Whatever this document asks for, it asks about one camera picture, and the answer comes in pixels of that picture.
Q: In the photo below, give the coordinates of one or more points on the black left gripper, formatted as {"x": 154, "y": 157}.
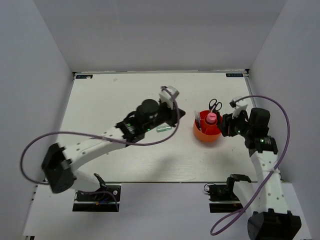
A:
{"x": 173, "y": 114}

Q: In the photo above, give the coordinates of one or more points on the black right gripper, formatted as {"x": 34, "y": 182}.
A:
{"x": 227, "y": 120}

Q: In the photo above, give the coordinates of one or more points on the green transparent plastic case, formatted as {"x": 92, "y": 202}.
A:
{"x": 163, "y": 128}

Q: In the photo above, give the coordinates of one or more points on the black handled scissors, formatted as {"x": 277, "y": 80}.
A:
{"x": 214, "y": 105}

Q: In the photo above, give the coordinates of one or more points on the blue ink pen refill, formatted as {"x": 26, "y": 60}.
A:
{"x": 197, "y": 116}

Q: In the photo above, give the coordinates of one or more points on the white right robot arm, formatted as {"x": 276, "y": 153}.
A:
{"x": 269, "y": 217}

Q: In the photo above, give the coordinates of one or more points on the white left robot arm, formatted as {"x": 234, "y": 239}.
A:
{"x": 61, "y": 164}

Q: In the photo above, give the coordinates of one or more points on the orange round organizer container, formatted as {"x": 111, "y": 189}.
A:
{"x": 210, "y": 132}

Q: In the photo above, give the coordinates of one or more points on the right corner table label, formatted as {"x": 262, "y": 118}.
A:
{"x": 234, "y": 75}

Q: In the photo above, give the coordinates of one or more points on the corner table label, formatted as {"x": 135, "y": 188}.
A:
{"x": 84, "y": 76}
{"x": 234, "y": 75}

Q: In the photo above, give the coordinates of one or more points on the left corner table label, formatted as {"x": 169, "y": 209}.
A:
{"x": 84, "y": 76}

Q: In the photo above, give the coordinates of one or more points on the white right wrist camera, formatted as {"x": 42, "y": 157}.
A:
{"x": 238, "y": 104}

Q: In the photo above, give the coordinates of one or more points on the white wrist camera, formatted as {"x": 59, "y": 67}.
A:
{"x": 168, "y": 95}
{"x": 238, "y": 104}

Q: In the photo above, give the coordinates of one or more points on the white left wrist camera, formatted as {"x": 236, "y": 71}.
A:
{"x": 168, "y": 95}

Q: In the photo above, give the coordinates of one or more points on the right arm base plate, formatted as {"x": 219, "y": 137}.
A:
{"x": 221, "y": 196}

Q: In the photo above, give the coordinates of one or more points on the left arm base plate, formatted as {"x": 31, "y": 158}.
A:
{"x": 99, "y": 203}

